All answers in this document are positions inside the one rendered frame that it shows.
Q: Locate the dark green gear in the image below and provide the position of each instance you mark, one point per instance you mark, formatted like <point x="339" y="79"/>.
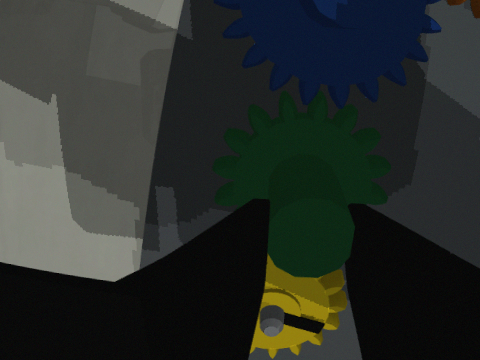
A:
<point x="311" y="168"/>

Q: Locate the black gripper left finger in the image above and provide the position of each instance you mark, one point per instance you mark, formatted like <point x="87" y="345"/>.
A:
<point x="198" y="303"/>

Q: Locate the grey flat board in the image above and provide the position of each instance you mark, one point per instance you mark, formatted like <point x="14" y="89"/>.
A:
<point x="430" y="133"/>

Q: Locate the yellow gear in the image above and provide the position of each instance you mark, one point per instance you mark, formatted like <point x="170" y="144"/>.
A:
<point x="309" y="305"/>

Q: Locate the blue gear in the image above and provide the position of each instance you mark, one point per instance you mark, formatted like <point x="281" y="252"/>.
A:
<point x="332" y="42"/>

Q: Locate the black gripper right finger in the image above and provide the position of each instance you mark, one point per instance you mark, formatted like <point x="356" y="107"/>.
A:
<point x="411" y="299"/>

